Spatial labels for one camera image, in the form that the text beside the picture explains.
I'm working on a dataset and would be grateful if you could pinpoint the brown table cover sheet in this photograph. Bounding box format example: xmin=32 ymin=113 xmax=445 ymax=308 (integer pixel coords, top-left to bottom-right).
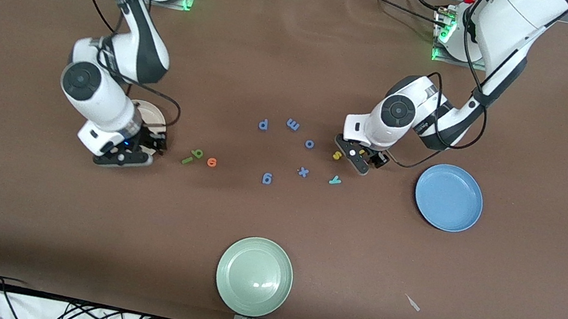
xmin=0 ymin=0 xmax=568 ymax=319

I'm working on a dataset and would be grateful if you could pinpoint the blue plate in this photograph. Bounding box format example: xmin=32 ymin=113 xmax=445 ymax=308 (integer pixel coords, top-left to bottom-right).
xmin=409 ymin=160 xmax=490 ymax=237

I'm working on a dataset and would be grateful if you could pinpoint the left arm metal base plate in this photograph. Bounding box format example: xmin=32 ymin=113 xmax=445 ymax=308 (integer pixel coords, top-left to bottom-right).
xmin=430 ymin=9 xmax=494 ymax=71

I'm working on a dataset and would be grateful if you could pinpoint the pale green plate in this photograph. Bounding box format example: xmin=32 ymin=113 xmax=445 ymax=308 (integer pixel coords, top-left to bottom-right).
xmin=210 ymin=231 xmax=300 ymax=319

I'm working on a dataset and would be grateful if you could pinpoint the beige brown plate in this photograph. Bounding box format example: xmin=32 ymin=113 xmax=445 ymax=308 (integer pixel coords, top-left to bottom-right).
xmin=123 ymin=98 xmax=172 ymax=138

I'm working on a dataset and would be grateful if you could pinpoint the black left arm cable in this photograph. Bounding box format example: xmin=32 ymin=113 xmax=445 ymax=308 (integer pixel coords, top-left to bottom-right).
xmin=383 ymin=0 xmax=552 ymax=189

